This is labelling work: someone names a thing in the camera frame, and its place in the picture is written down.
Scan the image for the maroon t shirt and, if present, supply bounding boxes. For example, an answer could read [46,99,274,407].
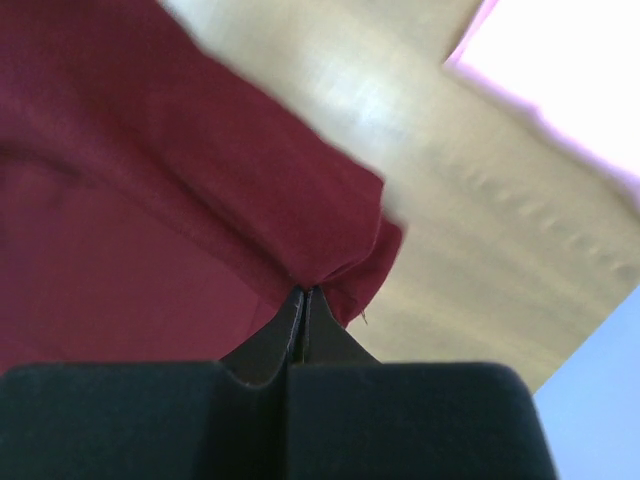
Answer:
[1,1,402,369]

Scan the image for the folded pink t shirt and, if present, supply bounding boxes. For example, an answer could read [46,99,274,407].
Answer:
[444,1,639,203]

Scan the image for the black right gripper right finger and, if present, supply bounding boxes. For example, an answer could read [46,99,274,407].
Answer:
[285,289,556,479]

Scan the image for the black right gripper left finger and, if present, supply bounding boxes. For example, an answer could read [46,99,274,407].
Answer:
[1,290,305,479]

